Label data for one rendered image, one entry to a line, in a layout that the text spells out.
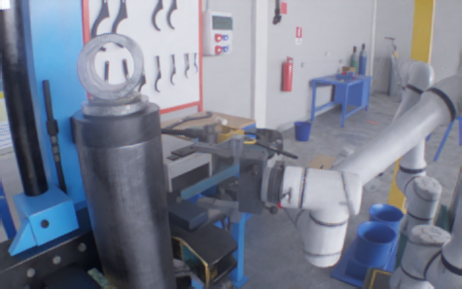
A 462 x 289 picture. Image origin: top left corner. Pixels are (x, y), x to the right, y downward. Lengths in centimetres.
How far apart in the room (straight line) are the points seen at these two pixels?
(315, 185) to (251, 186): 13
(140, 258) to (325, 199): 48
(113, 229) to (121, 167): 16
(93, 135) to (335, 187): 50
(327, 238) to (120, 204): 46
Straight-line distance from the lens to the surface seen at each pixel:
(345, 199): 64
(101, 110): 70
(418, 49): 290
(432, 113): 92
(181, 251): 110
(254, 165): 63
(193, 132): 95
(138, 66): 70
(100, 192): 75
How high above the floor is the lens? 163
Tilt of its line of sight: 19 degrees down
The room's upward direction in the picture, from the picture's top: straight up
